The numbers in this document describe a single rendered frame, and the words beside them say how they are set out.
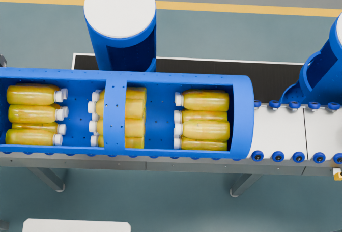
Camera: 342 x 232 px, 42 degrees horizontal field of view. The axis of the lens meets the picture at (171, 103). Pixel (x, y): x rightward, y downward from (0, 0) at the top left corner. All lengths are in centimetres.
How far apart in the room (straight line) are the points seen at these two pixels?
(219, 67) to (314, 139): 104
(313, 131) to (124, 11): 85
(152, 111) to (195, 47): 127
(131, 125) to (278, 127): 58
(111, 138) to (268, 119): 64
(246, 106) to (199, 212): 125
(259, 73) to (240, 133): 130
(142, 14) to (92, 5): 20
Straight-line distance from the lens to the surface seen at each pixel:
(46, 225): 143
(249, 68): 269
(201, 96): 152
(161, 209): 256
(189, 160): 166
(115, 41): 175
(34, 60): 292
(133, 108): 146
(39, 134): 157
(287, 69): 275
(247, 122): 141
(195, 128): 148
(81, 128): 167
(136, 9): 178
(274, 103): 172
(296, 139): 176
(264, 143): 172
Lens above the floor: 254
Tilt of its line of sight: 69 degrees down
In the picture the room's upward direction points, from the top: 5 degrees clockwise
